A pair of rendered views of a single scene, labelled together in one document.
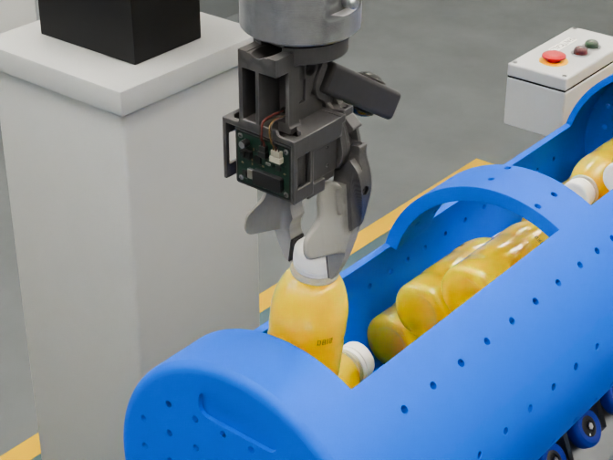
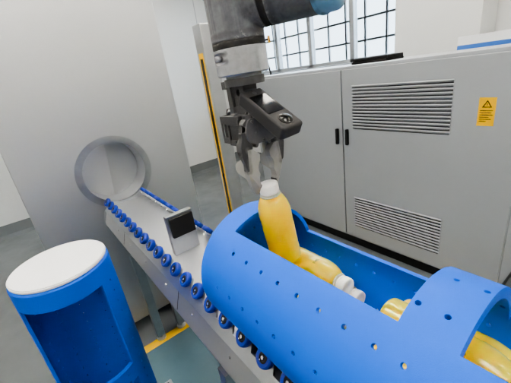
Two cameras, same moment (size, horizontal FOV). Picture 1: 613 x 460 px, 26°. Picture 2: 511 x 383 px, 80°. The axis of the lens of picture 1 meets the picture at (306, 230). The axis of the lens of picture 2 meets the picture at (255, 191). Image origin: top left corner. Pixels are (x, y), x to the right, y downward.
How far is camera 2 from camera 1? 1.26 m
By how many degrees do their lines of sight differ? 93
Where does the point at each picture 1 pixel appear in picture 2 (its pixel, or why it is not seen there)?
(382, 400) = (233, 243)
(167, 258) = not seen: outside the picture
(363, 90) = (257, 114)
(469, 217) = not seen: outside the picture
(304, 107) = (238, 109)
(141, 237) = not seen: outside the picture
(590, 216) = (440, 354)
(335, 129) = (233, 121)
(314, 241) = (238, 166)
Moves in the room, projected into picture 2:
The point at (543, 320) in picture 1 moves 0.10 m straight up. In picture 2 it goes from (310, 320) to (304, 260)
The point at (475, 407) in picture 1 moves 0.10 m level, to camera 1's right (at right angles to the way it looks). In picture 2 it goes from (249, 291) to (232, 338)
